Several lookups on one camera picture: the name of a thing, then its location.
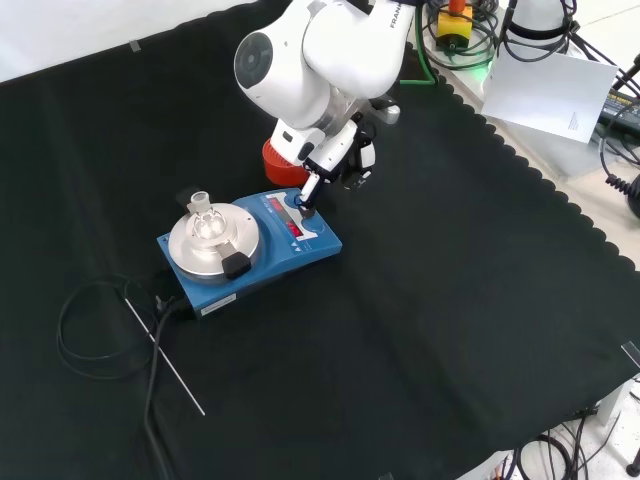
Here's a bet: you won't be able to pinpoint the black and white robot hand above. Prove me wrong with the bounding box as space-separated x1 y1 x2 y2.
271 113 379 219

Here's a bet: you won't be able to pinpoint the heater with blue base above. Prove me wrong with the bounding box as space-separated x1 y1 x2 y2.
156 187 344 321

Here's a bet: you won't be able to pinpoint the clear round-bottom glass flask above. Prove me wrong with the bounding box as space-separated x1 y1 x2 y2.
185 191 227 241

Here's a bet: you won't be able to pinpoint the black probe plug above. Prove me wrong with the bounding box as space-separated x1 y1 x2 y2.
219 240 252 280

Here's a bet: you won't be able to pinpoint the black bench cloth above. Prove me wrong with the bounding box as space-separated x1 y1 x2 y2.
0 0 640 480

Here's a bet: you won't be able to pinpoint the yellow stop button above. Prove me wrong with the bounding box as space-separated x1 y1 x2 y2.
435 0 474 54

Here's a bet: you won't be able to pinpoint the pale white board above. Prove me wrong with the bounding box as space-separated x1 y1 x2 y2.
480 44 620 145

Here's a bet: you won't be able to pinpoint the thin steel probe rod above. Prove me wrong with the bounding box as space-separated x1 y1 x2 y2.
124 298 206 417

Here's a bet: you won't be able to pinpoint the black power adapter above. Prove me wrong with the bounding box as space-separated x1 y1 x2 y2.
597 87 640 136

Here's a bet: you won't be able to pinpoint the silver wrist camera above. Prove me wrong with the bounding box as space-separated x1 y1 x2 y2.
372 102 403 126

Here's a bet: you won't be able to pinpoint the green cable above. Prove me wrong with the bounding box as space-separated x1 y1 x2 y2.
398 29 439 87

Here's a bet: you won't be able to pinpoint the coiled black cable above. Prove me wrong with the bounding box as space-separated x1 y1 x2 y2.
598 134 640 201

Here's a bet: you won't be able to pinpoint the thick black power cable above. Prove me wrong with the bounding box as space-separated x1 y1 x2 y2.
143 299 189 480

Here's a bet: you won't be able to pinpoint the thin black probe cable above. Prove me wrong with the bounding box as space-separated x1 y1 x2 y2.
56 279 174 381

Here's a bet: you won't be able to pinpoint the black floor cables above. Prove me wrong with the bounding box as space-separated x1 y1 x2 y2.
499 414 621 480

